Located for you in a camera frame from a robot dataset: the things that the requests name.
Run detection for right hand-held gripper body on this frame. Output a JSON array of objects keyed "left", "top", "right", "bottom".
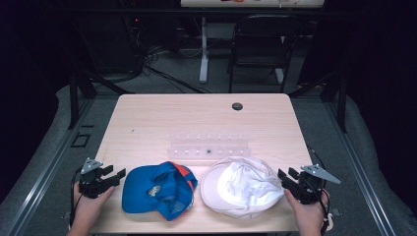
[{"left": 296, "top": 163, "right": 342, "bottom": 205}]

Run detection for white cap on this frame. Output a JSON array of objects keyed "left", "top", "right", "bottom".
[{"left": 199, "top": 155, "right": 286, "bottom": 220}]

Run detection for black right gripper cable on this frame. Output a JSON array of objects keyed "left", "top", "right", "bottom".
[{"left": 307, "top": 147, "right": 332, "bottom": 236}]

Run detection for blue cap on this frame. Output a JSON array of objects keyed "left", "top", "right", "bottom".
[{"left": 121, "top": 160, "right": 200, "bottom": 222}]

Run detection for black folding chair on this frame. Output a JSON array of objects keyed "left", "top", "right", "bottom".
[{"left": 227, "top": 14, "right": 305, "bottom": 94}]

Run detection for black square floor plate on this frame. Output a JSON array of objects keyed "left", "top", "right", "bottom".
[{"left": 70, "top": 132, "right": 92, "bottom": 149}]

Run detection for black floor cables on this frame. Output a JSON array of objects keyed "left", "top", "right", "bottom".
[{"left": 141, "top": 60, "right": 211, "bottom": 95}]

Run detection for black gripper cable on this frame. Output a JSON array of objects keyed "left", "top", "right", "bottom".
[
  {"left": 307, "top": 147, "right": 332, "bottom": 236},
  {"left": 69, "top": 166, "right": 84, "bottom": 228}
]

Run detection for dark equipment cabinet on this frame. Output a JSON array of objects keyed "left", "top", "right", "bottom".
[{"left": 74, "top": 12, "right": 145, "bottom": 76}]

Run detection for person's left hand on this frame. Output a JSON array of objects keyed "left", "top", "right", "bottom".
[{"left": 72, "top": 181, "right": 117, "bottom": 227}]

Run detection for clear acrylic rack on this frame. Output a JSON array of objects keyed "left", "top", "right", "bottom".
[{"left": 167, "top": 132, "right": 253, "bottom": 162}]

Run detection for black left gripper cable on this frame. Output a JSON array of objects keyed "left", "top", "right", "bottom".
[{"left": 69, "top": 166, "right": 84, "bottom": 228}]

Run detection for aluminium floor rail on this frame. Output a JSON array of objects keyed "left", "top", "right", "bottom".
[
  {"left": 322, "top": 97, "right": 398, "bottom": 236},
  {"left": 5, "top": 97, "right": 96, "bottom": 236}
]

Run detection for white desk leg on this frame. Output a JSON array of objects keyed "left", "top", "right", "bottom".
[{"left": 199, "top": 17, "right": 210, "bottom": 85}]

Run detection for person's right hand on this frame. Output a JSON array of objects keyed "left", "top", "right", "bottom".
[{"left": 283, "top": 189, "right": 330, "bottom": 229}]

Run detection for black metal frame post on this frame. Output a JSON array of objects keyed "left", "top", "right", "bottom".
[{"left": 67, "top": 69, "right": 81, "bottom": 130}]

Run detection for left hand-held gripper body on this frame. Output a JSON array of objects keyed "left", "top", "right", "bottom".
[{"left": 78, "top": 157, "right": 114, "bottom": 200}]

